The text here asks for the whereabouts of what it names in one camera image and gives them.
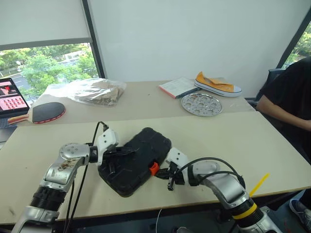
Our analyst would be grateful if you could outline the yellow canvas sneaker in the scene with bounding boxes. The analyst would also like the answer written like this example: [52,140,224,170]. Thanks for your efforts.
[193,71,243,98]

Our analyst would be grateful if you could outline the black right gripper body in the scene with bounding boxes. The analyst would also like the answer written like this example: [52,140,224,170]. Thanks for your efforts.
[167,161,185,186]

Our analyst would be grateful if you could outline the white roller window blind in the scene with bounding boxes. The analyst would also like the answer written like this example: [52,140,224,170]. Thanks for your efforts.
[0,0,92,51]

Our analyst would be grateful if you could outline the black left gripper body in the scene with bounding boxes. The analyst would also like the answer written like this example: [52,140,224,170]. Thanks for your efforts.
[103,145,124,167]

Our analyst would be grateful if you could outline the dark slanted window frame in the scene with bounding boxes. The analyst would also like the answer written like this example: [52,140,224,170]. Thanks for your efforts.
[275,0,311,71]

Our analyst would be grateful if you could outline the white book with orange spine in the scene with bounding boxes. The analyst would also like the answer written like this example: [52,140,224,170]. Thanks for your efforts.
[158,77,203,100]

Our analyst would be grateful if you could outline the blue sneaker of person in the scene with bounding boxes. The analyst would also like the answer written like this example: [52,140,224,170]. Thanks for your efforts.
[289,199,311,225]

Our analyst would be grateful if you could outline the black table tennis paddle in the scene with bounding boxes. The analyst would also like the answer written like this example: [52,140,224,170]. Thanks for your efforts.
[7,101,67,126]

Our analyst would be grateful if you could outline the black plastic tool case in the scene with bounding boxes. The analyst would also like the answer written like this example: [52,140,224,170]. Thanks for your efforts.
[97,126,172,198]

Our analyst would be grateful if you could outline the round perforated metal plate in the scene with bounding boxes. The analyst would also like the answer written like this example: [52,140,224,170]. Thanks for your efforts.
[180,92,223,118]

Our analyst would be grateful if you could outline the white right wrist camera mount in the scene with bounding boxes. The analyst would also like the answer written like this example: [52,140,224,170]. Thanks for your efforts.
[166,147,192,186]

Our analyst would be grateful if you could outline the grey office chair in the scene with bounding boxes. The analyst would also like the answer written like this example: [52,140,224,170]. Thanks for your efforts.
[244,68,280,110]

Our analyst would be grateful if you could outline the thin white cable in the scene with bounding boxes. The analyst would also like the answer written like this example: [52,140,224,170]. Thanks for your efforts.
[155,208,163,233]

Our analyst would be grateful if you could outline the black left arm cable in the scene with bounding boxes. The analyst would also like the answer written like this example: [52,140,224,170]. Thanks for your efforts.
[63,121,110,233]

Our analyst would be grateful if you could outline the person in black shirt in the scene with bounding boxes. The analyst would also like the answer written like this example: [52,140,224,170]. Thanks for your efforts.
[256,56,311,170]

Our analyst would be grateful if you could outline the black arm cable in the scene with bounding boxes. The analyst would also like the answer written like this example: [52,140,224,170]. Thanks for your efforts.
[63,121,110,233]
[173,156,246,192]

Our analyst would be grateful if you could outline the black window frame pillar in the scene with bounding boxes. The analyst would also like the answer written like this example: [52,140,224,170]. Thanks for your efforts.
[81,0,107,80]

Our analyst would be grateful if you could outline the yellow tape strip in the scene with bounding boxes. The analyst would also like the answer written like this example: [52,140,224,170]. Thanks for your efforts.
[248,172,271,196]

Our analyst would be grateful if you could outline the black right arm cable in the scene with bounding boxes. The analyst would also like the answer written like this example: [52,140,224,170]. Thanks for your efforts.
[173,156,246,192]

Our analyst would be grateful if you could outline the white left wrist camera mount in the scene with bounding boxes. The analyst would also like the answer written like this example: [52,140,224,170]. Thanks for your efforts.
[96,128,120,166]

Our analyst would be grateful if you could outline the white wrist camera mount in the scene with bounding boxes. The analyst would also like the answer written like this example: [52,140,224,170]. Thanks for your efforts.
[166,147,192,186]
[96,128,120,166]

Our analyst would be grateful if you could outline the clear bag of brown material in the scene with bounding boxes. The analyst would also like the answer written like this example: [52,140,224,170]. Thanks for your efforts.
[43,78,127,108]

